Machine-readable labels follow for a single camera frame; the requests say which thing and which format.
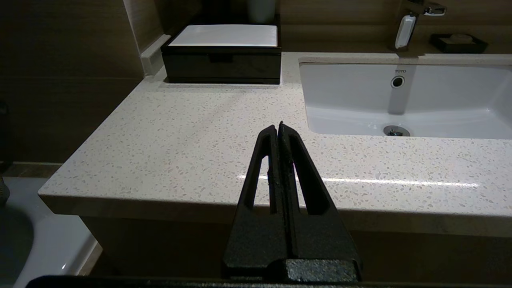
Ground chrome sink drain stopper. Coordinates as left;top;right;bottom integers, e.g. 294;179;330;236
383;125;411;137

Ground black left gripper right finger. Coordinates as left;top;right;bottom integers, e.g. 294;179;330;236
279;121;363;280

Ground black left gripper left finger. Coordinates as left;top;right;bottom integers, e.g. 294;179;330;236
222;125;289;278

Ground black soap dish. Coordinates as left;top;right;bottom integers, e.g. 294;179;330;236
430;33;488;54

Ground chrome faucet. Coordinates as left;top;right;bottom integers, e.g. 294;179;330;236
394;0;447;52

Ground white bathtub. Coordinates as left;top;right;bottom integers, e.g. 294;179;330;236
0;176;98;288

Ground white ceramic sink basin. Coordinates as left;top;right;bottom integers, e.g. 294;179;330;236
299;60;512;140

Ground wooden vanity cabinet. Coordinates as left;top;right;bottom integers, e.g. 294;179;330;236
78;216;512;284

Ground black box body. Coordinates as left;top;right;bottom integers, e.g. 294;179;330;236
161;14;282;84

